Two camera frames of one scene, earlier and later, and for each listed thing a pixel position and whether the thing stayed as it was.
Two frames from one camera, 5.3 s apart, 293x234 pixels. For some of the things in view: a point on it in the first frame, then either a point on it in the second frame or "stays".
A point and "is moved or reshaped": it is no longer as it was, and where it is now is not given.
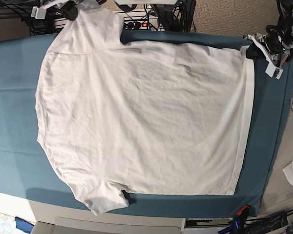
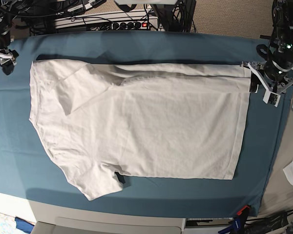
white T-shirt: x=114 y=117 is moved or reshaped
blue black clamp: x=237 y=226 stays
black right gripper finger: x=253 y=52 → x=255 y=83
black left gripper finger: x=70 y=10 → x=8 y=68
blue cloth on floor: x=23 y=225 stays
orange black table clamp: x=243 y=213 stays
